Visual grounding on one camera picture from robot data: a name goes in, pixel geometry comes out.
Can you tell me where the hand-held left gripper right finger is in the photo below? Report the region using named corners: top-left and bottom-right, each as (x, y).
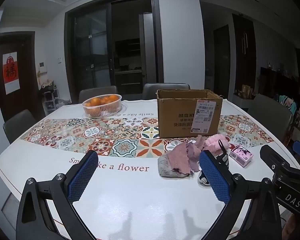
top-left (199, 151), bottom-right (282, 240)

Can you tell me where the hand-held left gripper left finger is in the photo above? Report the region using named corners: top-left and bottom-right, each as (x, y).
top-left (16, 150), bottom-right (99, 240)

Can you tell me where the black white striped sock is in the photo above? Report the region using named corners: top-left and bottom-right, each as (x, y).
top-left (198, 141), bottom-right (231, 187)

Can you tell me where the pale purple cloth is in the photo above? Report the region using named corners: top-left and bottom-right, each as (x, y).
top-left (186, 135), bottom-right (207, 172)

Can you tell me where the pink fluffy sock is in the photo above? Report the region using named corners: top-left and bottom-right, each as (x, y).
top-left (205, 134), bottom-right (231, 157)

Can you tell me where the pink towel cloth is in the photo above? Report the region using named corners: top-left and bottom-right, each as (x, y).
top-left (168, 142), bottom-right (193, 176)

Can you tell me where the grey patterned cloth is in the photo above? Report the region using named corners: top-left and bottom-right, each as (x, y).
top-left (157, 154), bottom-right (191, 178)

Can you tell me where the brown cardboard box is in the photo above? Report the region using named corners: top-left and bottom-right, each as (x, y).
top-left (156, 89), bottom-right (223, 139)

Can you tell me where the small pink carton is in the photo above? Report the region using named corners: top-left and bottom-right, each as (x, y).
top-left (228, 144), bottom-right (254, 168)

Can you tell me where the grey dining chair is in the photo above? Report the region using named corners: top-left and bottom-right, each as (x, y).
top-left (142, 83), bottom-right (191, 100)
top-left (247, 94), bottom-right (293, 146)
top-left (78, 86), bottom-right (118, 104)
top-left (3, 109), bottom-right (37, 144)

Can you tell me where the colourful striped cloth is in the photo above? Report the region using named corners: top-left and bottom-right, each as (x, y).
top-left (277, 95), bottom-right (297, 113)

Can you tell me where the white low cabinet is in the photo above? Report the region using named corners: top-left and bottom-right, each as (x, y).
top-left (233, 93), bottom-right (255, 108)

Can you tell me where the clear plastic fruit basket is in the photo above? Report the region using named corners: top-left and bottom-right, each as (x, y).
top-left (82, 94), bottom-right (122, 118)

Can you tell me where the dark display cabinet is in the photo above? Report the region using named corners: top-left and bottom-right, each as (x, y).
top-left (260, 67), bottom-right (300, 101)

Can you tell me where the pile of oranges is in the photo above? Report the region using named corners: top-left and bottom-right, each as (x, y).
top-left (84, 95), bottom-right (118, 111)

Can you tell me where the shoe rack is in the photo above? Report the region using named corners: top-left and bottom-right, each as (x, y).
top-left (42, 87), bottom-right (59, 116)

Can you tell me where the dark wooden wardrobe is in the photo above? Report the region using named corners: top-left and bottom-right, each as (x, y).
top-left (232, 13), bottom-right (256, 96)

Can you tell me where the dark interior door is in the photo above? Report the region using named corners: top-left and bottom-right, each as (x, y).
top-left (213, 25), bottom-right (231, 98)

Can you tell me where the dark wooden door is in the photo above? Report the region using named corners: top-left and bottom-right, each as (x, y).
top-left (0, 31), bottom-right (44, 122)

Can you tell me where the dark sliding glass door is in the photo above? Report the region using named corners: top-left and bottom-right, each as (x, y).
top-left (64, 0), bottom-right (164, 104)

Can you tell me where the red white door poster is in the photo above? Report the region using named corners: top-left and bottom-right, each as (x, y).
top-left (2, 52), bottom-right (21, 95)

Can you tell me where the grey refrigerator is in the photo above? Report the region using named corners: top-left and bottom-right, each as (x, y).
top-left (138, 12), bottom-right (153, 93)

